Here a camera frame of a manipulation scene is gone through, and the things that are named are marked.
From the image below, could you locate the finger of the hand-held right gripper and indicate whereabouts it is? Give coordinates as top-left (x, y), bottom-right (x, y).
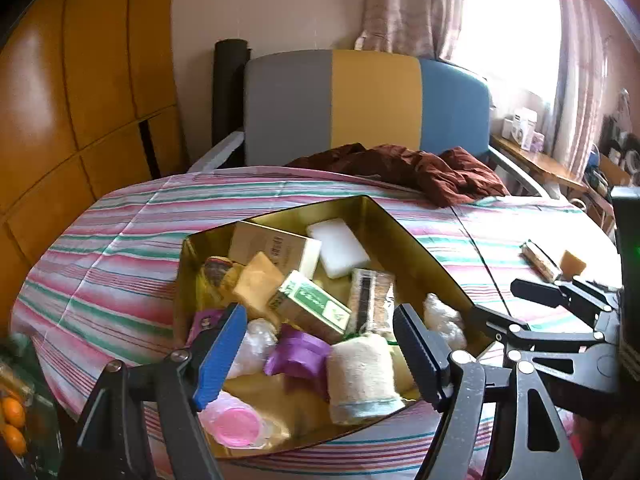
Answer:
top-left (469, 304), bottom-right (621, 401)
top-left (510, 277), bottom-right (623, 313)

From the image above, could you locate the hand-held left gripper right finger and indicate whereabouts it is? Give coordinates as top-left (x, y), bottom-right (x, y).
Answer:
top-left (392, 304), bottom-right (583, 480)

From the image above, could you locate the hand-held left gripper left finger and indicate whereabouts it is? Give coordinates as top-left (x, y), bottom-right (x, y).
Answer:
top-left (60, 302), bottom-right (248, 480)

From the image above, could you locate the striped package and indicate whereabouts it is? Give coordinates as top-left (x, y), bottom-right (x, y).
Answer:
top-left (519, 240), bottom-right (563, 283)
top-left (347, 267), bottom-right (396, 341)

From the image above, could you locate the small purple pouch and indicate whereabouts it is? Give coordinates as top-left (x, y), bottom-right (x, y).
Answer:
top-left (190, 309), bottom-right (226, 346)

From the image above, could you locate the clear plastic packet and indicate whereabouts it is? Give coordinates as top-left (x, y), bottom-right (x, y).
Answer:
top-left (227, 317), bottom-right (278, 381)
top-left (422, 292), bottom-right (468, 351)

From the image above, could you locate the yellow sponge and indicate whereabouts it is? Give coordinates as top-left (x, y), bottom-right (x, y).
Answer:
top-left (559, 249), bottom-right (588, 278)
top-left (231, 251), bottom-right (286, 318)

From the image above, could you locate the beige towel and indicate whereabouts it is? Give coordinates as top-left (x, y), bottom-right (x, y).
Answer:
top-left (326, 334), bottom-right (407, 426)

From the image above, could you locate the yellow plastic packet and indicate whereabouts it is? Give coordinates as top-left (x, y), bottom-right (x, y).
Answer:
top-left (197, 255), bottom-right (243, 311)

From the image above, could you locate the green and beige box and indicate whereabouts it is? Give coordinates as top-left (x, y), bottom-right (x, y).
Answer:
top-left (267, 270), bottom-right (353, 345)

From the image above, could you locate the gold metal tin box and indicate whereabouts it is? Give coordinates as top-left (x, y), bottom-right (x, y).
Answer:
top-left (172, 194), bottom-right (501, 461)

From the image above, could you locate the cream cardboard box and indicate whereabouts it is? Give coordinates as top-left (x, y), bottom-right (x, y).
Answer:
top-left (229, 220), bottom-right (322, 281)

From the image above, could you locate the white foam block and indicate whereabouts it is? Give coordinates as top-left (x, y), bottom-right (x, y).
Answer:
top-left (306, 219), bottom-right (372, 279)

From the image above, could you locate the cluttered desk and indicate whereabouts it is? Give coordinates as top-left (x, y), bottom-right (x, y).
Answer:
top-left (582, 87), bottom-right (640, 231)

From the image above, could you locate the wooden side table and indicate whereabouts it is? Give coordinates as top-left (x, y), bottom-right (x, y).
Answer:
top-left (490, 132), bottom-right (588, 193)

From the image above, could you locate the white box with round print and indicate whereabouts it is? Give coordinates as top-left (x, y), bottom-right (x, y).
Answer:
top-left (501, 117), bottom-right (526, 142)

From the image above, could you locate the maroon quilted jacket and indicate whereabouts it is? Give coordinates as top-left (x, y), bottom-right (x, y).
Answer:
top-left (284, 142), bottom-right (511, 208)

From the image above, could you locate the pink curtain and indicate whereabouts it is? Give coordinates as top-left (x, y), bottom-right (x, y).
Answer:
top-left (550, 0), bottom-right (621, 181)

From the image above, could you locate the bag of oranges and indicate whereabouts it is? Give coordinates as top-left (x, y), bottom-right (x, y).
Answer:
top-left (0, 332), bottom-right (61, 471)

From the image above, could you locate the orange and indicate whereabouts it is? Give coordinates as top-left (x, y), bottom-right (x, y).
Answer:
top-left (0, 395), bottom-right (26, 426)
top-left (2, 425), bottom-right (28, 456)

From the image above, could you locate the grey yellow blue headboard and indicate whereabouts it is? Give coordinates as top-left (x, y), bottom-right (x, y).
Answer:
top-left (242, 49), bottom-right (493, 168)

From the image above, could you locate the black rolled mat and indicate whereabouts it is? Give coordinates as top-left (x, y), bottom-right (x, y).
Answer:
top-left (211, 38), bottom-right (252, 148)

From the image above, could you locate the window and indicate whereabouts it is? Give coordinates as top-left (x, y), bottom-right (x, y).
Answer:
top-left (452, 0), bottom-right (563, 106)

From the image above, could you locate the wooden wardrobe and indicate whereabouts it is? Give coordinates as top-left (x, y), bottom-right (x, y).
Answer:
top-left (0, 0), bottom-right (188, 281)

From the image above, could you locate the patterned beige curtain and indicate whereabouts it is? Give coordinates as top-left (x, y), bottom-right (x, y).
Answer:
top-left (355, 0), bottom-right (468, 61)

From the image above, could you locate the grey bed rail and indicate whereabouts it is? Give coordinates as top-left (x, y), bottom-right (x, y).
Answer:
top-left (487, 145), bottom-right (548, 198)
top-left (187, 130), bottom-right (246, 173)

